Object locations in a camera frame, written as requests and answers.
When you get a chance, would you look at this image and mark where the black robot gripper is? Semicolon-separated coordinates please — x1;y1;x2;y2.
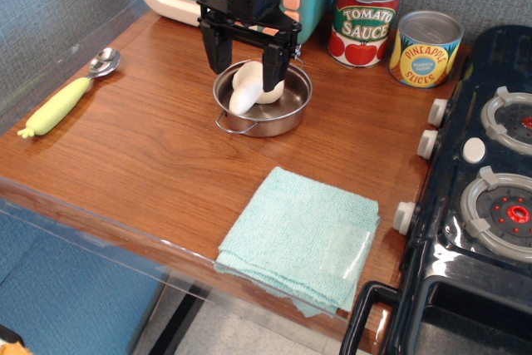
196;0;302;92

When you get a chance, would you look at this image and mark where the red and white plush mushroom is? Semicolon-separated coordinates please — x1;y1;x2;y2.
229;60;285;115

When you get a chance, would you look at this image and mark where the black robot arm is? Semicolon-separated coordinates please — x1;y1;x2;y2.
197;0;302;92

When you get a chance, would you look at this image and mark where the small steel pot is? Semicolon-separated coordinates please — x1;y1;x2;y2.
213;59;313;137

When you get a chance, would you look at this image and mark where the tomato sauce can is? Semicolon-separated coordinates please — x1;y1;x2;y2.
328;0;400;67

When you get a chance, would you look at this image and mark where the pineapple slices can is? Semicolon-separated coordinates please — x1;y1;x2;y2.
389;10;464;88

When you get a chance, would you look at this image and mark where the light blue folded cloth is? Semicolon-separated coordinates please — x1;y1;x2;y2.
214;167;380;318

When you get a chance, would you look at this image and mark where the black toy stove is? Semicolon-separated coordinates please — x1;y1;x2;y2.
341;25;531;354

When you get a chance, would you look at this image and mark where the spoon with green handle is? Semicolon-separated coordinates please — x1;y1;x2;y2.
17;47;121;139

